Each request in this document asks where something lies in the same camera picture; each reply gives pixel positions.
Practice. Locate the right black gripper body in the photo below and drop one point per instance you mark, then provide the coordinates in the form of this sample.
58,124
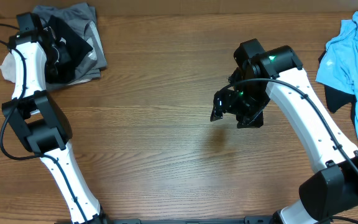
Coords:
248,104

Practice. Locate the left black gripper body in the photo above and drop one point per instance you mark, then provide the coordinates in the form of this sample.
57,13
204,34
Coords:
55,56

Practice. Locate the black t-shirt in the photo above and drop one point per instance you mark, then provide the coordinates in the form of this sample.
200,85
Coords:
70,51

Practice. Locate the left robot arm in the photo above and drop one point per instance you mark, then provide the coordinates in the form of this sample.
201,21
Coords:
38,122

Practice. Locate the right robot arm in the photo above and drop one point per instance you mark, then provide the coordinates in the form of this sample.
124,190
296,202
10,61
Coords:
278,75

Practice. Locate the folded grey shorts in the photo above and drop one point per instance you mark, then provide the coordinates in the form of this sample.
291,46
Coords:
77,25

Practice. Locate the white cloth under shorts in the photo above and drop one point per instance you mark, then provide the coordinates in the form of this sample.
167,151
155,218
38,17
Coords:
8,68

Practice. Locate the black garment under blue shirt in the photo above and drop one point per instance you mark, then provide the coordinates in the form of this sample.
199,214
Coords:
335,98

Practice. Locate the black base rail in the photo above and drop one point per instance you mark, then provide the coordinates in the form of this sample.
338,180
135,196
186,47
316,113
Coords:
245,220

